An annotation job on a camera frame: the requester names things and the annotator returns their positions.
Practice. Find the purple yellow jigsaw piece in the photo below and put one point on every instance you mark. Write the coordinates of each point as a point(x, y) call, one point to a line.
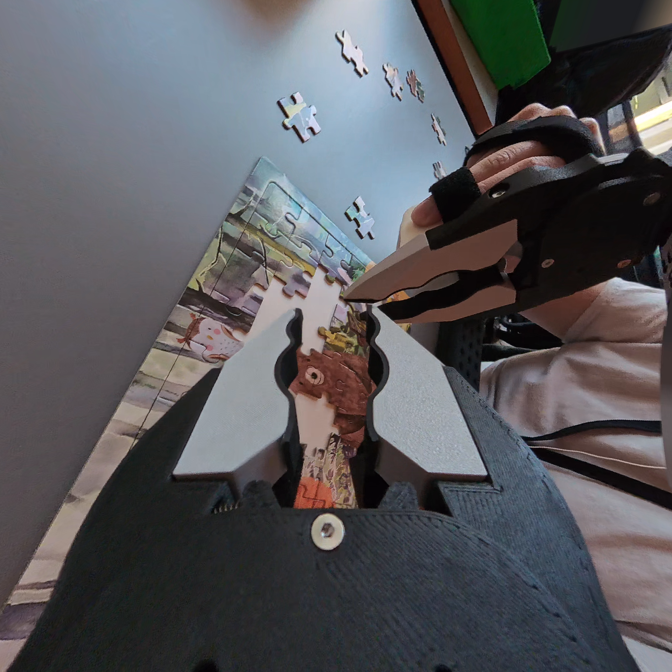
point(299, 118)

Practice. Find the person's right hand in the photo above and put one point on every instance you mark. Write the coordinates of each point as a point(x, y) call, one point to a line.
point(519, 157)

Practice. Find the black perforated pad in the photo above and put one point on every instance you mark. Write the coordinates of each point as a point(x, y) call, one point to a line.
point(462, 346)

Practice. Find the pinkish brown jigsaw piece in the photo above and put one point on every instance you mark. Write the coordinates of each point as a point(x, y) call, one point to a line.
point(414, 85)

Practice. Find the large green plastic bin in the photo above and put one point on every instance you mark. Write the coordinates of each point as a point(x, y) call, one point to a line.
point(504, 42)

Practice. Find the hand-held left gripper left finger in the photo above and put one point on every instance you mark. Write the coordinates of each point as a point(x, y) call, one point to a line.
point(241, 420)

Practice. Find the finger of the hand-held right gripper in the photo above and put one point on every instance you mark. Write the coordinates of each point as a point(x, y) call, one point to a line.
point(472, 302)
point(430, 267)

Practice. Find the animal jigsaw puzzle board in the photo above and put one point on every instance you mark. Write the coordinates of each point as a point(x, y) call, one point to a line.
point(236, 315)

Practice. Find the green purple pink jigsaw piece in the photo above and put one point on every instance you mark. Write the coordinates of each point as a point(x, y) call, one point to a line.
point(361, 218)

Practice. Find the wood-edged grey desk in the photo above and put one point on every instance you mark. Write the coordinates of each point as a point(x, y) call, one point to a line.
point(462, 68)

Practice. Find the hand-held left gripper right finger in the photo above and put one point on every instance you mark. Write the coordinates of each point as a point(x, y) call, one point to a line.
point(425, 420)

